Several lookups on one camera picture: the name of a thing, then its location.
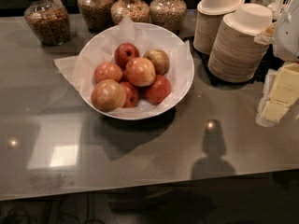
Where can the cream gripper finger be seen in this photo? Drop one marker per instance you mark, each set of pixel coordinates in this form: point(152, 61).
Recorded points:
point(280, 92)
point(266, 36)

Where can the yellow-red apple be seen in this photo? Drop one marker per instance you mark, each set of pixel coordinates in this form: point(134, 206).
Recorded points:
point(140, 72)

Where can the back right yellowish apple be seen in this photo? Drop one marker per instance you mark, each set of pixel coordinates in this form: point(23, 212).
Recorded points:
point(160, 60)

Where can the front right red apple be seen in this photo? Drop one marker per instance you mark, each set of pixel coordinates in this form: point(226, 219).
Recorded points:
point(159, 90)

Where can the white bowl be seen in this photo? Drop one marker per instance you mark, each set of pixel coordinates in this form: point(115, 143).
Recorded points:
point(93, 44)

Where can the dark red back apple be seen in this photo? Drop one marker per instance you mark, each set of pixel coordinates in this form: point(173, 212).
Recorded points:
point(124, 53)

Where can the small hidden red apple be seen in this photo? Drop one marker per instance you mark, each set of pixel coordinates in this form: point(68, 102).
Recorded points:
point(124, 76)

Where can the front middle red apple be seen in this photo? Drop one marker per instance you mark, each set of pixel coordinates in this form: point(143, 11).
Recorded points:
point(132, 95)

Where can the left red apple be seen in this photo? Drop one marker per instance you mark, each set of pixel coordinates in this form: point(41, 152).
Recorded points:
point(107, 70)

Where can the front left large apple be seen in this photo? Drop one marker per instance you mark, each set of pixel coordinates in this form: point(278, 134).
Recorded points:
point(108, 95)

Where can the black mat under bowls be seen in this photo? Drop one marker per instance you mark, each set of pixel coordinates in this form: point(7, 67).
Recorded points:
point(269, 61)

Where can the back stack paper bowls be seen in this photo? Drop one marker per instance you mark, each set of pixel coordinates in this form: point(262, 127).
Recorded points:
point(209, 17)

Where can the cereal jar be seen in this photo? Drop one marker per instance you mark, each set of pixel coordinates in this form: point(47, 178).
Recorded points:
point(136, 10)
point(168, 14)
point(96, 13)
point(49, 21)

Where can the far left cereal jar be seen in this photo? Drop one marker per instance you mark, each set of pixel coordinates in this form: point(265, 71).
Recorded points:
point(49, 21)

